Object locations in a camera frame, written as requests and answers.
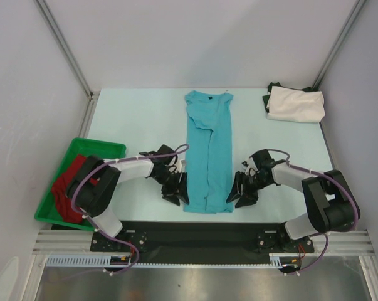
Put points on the white cable duct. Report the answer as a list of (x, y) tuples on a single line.
[(115, 261)]

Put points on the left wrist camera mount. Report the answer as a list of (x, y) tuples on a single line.
[(180, 165)]

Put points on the dark green folded t-shirt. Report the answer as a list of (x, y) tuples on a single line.
[(266, 98)]

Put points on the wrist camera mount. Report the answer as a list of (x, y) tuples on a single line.
[(180, 165), (248, 166)]

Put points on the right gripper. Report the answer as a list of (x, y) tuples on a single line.
[(247, 185)]

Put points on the right aluminium frame post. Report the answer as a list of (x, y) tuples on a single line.
[(339, 42)]

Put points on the white folded t-shirt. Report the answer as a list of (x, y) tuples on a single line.
[(292, 105)]

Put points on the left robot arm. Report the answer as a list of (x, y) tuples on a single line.
[(92, 187)]

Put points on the aluminium frame rail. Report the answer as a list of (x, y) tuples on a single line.
[(74, 242)]

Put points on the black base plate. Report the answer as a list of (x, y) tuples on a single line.
[(203, 243)]

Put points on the light blue t-shirt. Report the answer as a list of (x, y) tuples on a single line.
[(210, 155)]

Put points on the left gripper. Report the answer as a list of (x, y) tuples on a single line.
[(171, 191)]

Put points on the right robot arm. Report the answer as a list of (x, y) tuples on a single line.
[(330, 205)]

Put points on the green plastic bin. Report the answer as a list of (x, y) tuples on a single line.
[(55, 207)]

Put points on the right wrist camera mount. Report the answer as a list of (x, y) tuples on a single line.
[(248, 166)]

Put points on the left aluminium frame post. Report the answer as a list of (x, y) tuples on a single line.
[(63, 45)]

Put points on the aluminium frame post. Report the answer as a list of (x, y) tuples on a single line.
[(339, 42), (63, 45)]

